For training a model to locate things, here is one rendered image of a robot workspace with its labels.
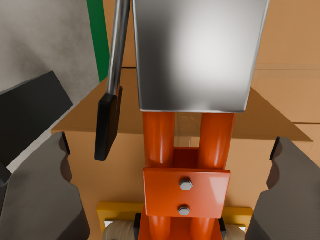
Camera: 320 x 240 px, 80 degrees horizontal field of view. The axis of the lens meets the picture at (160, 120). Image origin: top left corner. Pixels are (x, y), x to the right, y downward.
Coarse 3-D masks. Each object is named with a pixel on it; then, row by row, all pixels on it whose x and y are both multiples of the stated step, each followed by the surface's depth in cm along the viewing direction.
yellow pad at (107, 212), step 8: (104, 208) 35; (112, 208) 35; (120, 208) 35; (128, 208) 35; (136, 208) 35; (104, 216) 36; (112, 216) 36; (120, 216) 36; (128, 216) 36; (104, 224) 37
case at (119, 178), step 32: (96, 96) 42; (128, 96) 42; (256, 96) 44; (64, 128) 30; (128, 128) 30; (192, 128) 31; (256, 128) 31; (288, 128) 32; (96, 160) 32; (128, 160) 32; (256, 160) 30; (96, 192) 36; (128, 192) 35; (256, 192) 34; (96, 224) 40
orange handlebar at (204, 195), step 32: (160, 128) 12; (224, 128) 12; (160, 160) 14; (192, 160) 16; (224, 160) 14; (160, 192) 14; (192, 192) 14; (224, 192) 14; (160, 224) 17; (192, 224) 18
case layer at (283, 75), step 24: (288, 0) 53; (312, 0) 53; (264, 24) 56; (288, 24) 56; (312, 24) 56; (264, 48) 60; (288, 48) 59; (312, 48) 59; (264, 72) 63; (288, 72) 63; (312, 72) 62; (264, 96) 67; (288, 96) 67; (312, 96) 66; (312, 120) 70
